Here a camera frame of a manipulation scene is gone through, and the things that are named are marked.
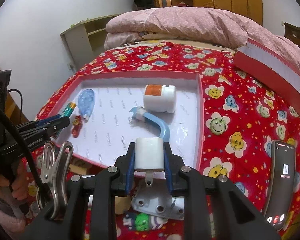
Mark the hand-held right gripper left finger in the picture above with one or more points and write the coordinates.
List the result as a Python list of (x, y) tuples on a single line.
[(130, 167)]

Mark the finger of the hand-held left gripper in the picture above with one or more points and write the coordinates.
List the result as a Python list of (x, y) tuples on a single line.
[(48, 120), (60, 126)]

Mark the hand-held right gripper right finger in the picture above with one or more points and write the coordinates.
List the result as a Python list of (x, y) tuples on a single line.
[(168, 170)]

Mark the green cartoon lighter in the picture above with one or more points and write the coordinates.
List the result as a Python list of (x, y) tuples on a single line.
[(70, 108)]

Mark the white charger plug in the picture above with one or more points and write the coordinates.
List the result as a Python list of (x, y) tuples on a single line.
[(150, 155)]

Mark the blue transparent correction tape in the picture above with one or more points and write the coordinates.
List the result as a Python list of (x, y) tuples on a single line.
[(86, 102)]

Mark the grey metal bracket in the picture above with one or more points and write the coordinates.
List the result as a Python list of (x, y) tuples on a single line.
[(152, 205)]

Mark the red cardboard box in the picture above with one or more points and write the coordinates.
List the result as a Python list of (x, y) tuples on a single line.
[(110, 130)]

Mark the white pill bottle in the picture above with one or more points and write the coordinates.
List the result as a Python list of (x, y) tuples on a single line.
[(162, 100)]

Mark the person's left forearm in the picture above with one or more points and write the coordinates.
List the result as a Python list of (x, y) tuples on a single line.
[(2, 212)]

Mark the person's left hand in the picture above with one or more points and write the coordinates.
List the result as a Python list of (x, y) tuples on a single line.
[(15, 182)]

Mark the red and gold toy figure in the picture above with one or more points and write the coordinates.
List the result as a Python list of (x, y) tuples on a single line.
[(76, 127)]

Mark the wooden puzzle piece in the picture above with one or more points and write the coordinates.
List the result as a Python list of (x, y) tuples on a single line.
[(80, 168)]

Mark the silver metal clip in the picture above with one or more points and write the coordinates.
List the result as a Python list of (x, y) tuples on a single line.
[(57, 180)]

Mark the green headed toy figure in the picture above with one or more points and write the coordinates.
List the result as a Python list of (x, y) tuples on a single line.
[(142, 221)]

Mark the red printed blanket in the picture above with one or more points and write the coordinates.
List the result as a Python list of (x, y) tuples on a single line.
[(227, 130)]

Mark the beige wooden shelf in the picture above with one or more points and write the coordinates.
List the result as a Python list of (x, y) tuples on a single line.
[(77, 40)]

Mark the black smartphone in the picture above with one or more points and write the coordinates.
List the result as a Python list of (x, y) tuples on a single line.
[(280, 180)]

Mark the red cardboard box lid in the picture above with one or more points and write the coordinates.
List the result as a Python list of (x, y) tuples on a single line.
[(265, 80)]

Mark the pink quilt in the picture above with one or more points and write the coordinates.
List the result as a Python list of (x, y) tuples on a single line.
[(190, 22)]

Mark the dark wooden headboard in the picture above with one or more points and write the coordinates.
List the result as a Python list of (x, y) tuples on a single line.
[(297, 33)]

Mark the white wall socket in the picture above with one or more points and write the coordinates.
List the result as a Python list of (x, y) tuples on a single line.
[(71, 67)]

